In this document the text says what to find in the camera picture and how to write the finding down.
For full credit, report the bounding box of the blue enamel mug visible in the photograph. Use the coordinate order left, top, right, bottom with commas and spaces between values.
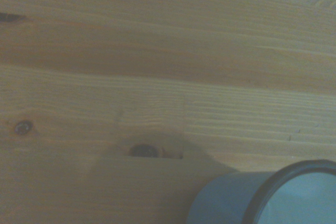
185, 159, 336, 224

